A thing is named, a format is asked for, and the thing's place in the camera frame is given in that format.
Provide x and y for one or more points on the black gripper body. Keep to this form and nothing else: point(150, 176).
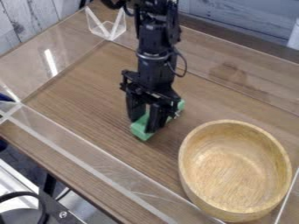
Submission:
point(153, 80)

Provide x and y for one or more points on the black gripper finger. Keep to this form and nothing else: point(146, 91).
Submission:
point(136, 106)
point(160, 113)

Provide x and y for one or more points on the green rectangular block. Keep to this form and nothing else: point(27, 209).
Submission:
point(138, 126)

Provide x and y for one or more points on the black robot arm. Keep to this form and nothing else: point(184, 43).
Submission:
point(157, 28)

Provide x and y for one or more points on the brown wooden bowl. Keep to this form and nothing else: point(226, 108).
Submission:
point(236, 170)

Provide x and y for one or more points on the black table leg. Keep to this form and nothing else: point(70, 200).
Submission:
point(50, 184)

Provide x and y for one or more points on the clear acrylic enclosure wall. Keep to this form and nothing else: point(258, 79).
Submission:
point(69, 120)

